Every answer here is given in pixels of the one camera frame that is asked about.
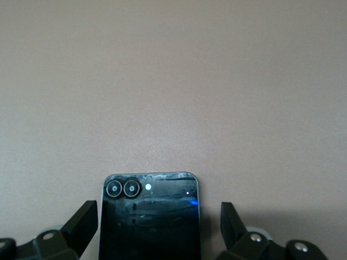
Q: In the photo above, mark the small black flip phone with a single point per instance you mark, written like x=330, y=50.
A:
x=151, y=224

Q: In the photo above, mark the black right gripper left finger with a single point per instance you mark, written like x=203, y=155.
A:
x=54, y=246

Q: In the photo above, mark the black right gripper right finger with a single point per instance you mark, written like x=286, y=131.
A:
x=257, y=246

